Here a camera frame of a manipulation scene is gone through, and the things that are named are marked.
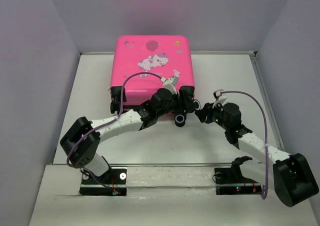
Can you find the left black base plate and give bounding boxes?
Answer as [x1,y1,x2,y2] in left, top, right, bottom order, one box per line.
[79,167,127,197]

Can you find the pink hard-shell suitcase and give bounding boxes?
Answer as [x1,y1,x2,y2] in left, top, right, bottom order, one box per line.
[110,35,195,127]

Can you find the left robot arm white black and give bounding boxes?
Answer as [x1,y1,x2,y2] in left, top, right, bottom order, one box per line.
[60,88,200,184]

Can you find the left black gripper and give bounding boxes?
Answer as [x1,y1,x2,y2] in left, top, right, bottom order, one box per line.
[156,89,197,118]

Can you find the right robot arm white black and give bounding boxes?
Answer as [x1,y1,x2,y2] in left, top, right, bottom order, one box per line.
[195,103,320,207]

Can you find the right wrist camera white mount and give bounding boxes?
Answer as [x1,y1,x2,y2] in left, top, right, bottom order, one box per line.
[212,89,227,108]

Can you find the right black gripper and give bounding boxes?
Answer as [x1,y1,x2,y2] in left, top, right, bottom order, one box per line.
[193,100,230,131]

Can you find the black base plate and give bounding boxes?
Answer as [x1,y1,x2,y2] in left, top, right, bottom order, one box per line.
[79,167,127,197]
[212,167,262,196]

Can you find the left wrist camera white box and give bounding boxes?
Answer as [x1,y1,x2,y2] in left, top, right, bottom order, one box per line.
[160,76,179,95]

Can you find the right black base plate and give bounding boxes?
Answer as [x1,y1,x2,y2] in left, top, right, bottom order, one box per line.
[212,167,262,196]

